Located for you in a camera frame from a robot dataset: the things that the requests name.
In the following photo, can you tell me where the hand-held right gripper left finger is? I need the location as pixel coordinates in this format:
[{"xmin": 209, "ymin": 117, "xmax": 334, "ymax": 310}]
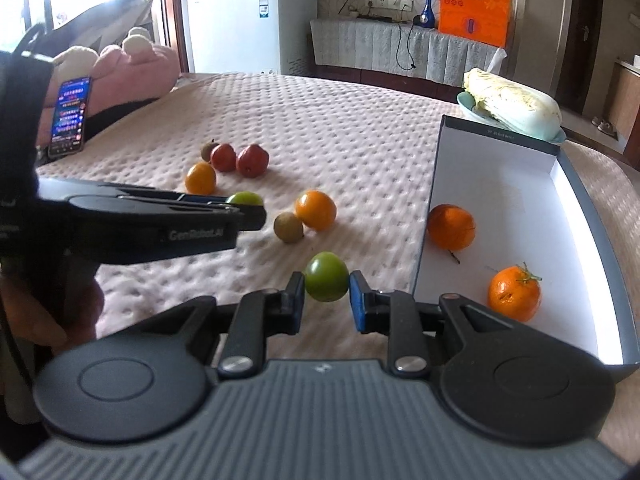
[{"xmin": 135, "ymin": 271, "xmax": 306, "ymax": 380}]

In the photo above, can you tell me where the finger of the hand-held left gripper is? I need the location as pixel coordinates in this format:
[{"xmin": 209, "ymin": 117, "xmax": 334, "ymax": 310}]
[
  {"xmin": 116, "ymin": 186, "xmax": 232, "ymax": 206},
  {"xmin": 69, "ymin": 194, "xmax": 267, "ymax": 234}
]

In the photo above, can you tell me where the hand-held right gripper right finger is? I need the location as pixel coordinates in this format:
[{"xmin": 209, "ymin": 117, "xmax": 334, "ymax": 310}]
[{"xmin": 349, "ymin": 270, "xmax": 521, "ymax": 379}]

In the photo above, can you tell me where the green citrus fruit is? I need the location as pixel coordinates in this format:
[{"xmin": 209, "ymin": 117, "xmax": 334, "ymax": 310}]
[
  {"xmin": 304, "ymin": 252, "xmax": 350, "ymax": 303},
  {"xmin": 226, "ymin": 190, "xmax": 264, "ymax": 208}
]

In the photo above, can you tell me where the red wax apple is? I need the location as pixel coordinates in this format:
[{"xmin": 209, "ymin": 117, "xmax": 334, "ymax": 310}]
[
  {"xmin": 236, "ymin": 143, "xmax": 270, "ymax": 178},
  {"xmin": 210, "ymin": 143, "xmax": 238, "ymax": 172}
]

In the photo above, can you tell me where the stemmed mandarin orange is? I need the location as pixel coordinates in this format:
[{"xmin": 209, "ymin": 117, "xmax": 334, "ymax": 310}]
[{"xmin": 487, "ymin": 261, "xmax": 543, "ymax": 323}]

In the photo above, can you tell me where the grey box with white inside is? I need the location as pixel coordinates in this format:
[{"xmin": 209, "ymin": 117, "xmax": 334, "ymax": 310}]
[{"xmin": 411, "ymin": 114, "xmax": 640, "ymax": 386}]

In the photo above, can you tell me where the person's left hand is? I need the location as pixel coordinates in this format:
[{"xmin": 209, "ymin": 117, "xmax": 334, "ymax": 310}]
[{"xmin": 0, "ymin": 271, "xmax": 106, "ymax": 357}]

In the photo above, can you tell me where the smartphone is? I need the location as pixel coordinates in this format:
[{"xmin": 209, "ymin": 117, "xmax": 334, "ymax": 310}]
[{"xmin": 48, "ymin": 76, "xmax": 94, "ymax": 159}]

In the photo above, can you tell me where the pink quilted bedspread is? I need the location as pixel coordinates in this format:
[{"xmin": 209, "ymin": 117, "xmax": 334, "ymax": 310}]
[{"xmin": 35, "ymin": 71, "xmax": 640, "ymax": 461}]

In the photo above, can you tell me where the pink plush toy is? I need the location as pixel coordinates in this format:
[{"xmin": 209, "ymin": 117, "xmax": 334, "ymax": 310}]
[{"xmin": 47, "ymin": 27, "xmax": 180, "ymax": 111}]

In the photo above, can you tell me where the white refrigerator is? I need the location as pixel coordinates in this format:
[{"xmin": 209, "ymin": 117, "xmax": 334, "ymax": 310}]
[{"xmin": 186, "ymin": 0, "xmax": 319, "ymax": 77}]

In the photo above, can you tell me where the white bowl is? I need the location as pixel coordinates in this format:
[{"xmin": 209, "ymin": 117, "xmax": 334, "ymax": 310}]
[{"xmin": 456, "ymin": 91, "xmax": 568, "ymax": 144}]

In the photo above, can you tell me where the napa cabbage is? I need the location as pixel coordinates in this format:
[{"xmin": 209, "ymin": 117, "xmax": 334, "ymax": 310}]
[{"xmin": 462, "ymin": 67, "xmax": 563, "ymax": 141}]

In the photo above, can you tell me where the blue glass bottle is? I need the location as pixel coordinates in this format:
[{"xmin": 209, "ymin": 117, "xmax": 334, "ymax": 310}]
[{"xmin": 417, "ymin": 0, "xmax": 441, "ymax": 27}]

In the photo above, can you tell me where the orange paper bag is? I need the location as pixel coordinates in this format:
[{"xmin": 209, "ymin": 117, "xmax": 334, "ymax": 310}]
[{"xmin": 438, "ymin": 0, "xmax": 512, "ymax": 46}]

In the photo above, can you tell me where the wooden cabinet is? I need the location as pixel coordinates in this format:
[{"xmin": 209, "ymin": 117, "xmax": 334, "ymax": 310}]
[{"xmin": 602, "ymin": 56, "xmax": 640, "ymax": 157}]

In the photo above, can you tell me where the black cable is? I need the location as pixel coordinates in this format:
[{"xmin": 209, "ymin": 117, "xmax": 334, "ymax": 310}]
[{"xmin": 396, "ymin": 24, "xmax": 419, "ymax": 71}]

